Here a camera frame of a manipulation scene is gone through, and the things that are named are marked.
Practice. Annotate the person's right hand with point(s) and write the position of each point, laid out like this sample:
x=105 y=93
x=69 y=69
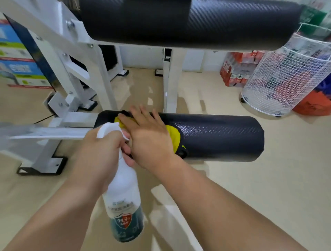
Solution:
x=150 y=144

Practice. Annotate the person's left hand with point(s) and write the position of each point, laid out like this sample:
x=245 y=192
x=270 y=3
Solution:
x=95 y=157

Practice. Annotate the person's right little finger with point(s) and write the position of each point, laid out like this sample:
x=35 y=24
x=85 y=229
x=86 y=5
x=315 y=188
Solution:
x=158 y=118

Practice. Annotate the person's right middle finger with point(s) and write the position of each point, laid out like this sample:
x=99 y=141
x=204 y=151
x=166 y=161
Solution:
x=137 y=116

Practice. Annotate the yellow cleaning cloth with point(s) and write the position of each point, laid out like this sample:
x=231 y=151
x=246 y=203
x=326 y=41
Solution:
x=173 y=135

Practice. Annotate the white spray bottle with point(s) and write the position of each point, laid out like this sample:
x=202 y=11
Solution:
x=124 y=201

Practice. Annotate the person's left forearm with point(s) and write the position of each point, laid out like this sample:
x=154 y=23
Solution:
x=57 y=219

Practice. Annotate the person's right forearm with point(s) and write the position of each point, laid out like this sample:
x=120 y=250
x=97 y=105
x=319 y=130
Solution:
x=222 y=212

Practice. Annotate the black foam roller pad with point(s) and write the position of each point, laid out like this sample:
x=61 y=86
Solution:
x=222 y=138

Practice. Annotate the pack of red-label bottles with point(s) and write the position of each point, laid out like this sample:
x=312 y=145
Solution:
x=238 y=67

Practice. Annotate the large black padded cushion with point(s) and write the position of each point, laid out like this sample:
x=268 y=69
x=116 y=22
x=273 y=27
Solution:
x=206 y=23

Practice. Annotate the blue and white cardboard box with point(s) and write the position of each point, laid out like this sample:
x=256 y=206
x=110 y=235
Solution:
x=11 y=44
x=23 y=73

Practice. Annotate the orange bag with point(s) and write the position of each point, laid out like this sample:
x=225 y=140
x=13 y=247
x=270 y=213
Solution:
x=315 y=103

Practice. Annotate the blue bag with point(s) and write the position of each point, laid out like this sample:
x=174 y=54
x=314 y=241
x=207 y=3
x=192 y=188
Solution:
x=326 y=86

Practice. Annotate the green carton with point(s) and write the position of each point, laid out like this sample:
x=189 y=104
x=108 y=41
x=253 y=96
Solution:
x=314 y=15

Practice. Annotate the white metal gym machine frame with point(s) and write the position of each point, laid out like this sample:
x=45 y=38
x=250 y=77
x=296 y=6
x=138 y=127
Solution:
x=102 y=75

